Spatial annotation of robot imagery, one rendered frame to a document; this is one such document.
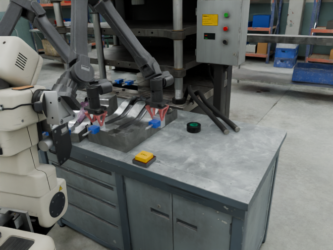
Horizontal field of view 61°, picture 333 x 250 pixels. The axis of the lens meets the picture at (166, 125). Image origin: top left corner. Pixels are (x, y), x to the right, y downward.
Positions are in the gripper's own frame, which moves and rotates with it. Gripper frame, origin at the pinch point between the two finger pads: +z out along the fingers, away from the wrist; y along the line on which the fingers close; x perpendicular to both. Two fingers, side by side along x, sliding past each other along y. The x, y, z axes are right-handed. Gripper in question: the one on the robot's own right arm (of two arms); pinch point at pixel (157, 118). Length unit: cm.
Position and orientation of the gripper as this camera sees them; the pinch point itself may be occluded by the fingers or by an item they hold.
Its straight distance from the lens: 137.2
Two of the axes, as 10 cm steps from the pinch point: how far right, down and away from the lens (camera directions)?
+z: 0.2, 9.2, 4.0
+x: -5.3, 3.5, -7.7
